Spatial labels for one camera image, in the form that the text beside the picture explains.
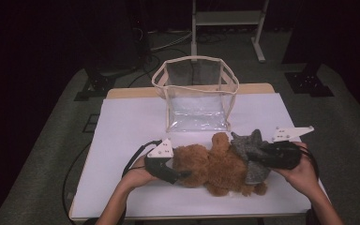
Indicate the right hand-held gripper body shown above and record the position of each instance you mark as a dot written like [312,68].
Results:
[282,156]

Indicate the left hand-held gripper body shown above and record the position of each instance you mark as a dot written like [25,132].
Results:
[162,150]

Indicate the grey fuzzy knit toy sweater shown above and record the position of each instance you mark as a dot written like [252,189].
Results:
[250,150]

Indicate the brown plush teddy bear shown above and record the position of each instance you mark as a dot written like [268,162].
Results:
[212,168]

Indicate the person's right hand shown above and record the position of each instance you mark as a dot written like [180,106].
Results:
[304,178]

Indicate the person's left hand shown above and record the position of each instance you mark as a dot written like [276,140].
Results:
[136,176]

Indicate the wooden table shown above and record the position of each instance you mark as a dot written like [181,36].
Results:
[131,92]

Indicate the black stand base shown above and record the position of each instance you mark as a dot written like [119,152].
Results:
[309,84]
[97,87]

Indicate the black tower case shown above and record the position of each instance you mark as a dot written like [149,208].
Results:
[140,28]

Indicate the white metal stand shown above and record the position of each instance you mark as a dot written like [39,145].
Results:
[225,18]

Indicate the dark floor outlet frame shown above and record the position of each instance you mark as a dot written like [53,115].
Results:
[85,123]

